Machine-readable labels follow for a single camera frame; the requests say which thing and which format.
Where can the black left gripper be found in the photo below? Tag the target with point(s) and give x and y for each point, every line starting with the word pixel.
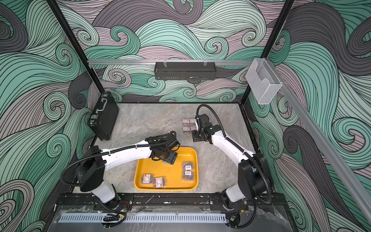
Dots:
pixel 172 158

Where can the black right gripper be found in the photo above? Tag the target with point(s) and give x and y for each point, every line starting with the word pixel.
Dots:
pixel 195 137

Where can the paper clip box nine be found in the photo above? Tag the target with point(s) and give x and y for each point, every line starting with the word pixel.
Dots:
pixel 188 166

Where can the paper clip box seven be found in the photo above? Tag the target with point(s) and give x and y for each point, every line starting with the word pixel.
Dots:
pixel 159 182

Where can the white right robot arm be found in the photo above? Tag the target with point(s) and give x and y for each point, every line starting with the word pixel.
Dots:
pixel 254 176

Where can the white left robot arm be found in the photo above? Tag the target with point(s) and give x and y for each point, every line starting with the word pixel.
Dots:
pixel 89 172

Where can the paper clip box six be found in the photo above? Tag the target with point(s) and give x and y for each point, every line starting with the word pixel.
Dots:
pixel 147 179

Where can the paper clip box ten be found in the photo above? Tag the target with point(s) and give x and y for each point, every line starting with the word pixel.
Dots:
pixel 188 176

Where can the yellow plastic tray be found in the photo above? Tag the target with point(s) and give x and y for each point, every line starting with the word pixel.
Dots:
pixel 172 173

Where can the black wall-mounted shelf tray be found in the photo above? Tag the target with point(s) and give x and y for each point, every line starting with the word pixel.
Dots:
pixel 185 71

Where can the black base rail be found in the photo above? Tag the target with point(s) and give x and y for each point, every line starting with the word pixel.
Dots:
pixel 132 201

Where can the black briefcase with metal handle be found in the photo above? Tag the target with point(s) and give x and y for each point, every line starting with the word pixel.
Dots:
pixel 103 116

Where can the clear acrylic wall holder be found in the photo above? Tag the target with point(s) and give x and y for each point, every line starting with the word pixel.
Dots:
pixel 263 79

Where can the white slotted cable duct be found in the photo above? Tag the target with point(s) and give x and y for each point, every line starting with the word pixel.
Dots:
pixel 146 218

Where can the black corner frame post left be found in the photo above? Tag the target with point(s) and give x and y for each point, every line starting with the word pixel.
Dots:
pixel 74 42

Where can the black corner frame post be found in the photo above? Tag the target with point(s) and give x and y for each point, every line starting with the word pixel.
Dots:
pixel 272 39
pixel 74 42

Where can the aluminium wall rail right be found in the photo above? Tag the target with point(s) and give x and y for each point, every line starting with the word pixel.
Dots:
pixel 324 137

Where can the aluminium wall rail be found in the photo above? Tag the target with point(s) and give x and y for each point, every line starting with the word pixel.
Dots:
pixel 153 62
pixel 324 137

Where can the aluminium wall rail back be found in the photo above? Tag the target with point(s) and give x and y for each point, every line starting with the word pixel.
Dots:
pixel 153 62

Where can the black corner frame post right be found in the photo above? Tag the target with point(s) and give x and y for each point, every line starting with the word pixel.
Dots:
pixel 272 39

